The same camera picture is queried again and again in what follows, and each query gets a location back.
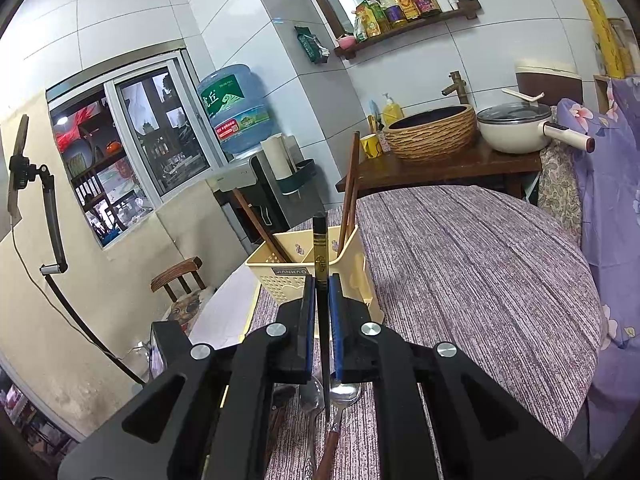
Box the yellow soap pump bottle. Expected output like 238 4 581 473
381 92 405 128

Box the brown wooden chopstick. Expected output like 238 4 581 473
232 189 288 263
337 175 360 256
341 131 362 231

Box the white paper roll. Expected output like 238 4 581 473
261 133 301 178

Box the purple floral cloth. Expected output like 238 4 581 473
552 75 640 466

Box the water dispenser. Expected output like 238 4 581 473
207 152 291 251

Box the wooden chair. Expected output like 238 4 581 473
150 256 216 336

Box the black chopstick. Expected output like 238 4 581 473
312 212 333 421

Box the brown paisley cloth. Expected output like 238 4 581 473
537 140 583 246

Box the green hanging packet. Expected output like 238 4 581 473
294 25 331 65

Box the cream saucepan with lid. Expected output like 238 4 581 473
476 102 597 155

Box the cat print seat cushion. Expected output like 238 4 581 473
162 287 216 333

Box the yellow printed roll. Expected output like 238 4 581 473
580 0 626 81

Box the flat grey panel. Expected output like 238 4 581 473
0 114 30 241

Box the brown and cream rice cooker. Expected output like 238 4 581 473
515 58 583 108

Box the wicker wash basin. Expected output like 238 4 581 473
382 104 477 162

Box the wooden framed mirror shelf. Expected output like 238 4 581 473
301 0 483 59

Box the all-metal spoon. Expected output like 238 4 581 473
299 377 326 480

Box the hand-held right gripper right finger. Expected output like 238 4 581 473
327 274 583 480

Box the cluttered wooden display shelf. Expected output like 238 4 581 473
52 100 146 246

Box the brass faucet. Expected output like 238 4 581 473
441 71 471 106

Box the white rice paddle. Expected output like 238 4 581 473
501 87 546 106

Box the dark wooden side table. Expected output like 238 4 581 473
335 137 543 201

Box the metal spoon with wooden handle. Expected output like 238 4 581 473
314 382 362 480

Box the beige wall cloth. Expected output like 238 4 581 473
0 90 241 436

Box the yellow green packet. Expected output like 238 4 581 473
354 2 381 41

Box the blue water bottle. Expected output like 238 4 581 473
196 64 273 157

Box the cream plastic utensil holder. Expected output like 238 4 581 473
245 225 386 326

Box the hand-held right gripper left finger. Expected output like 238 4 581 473
57 275 318 480

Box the sliding glass window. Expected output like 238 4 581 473
47 55 226 248

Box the yellow cup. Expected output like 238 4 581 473
360 132 386 159

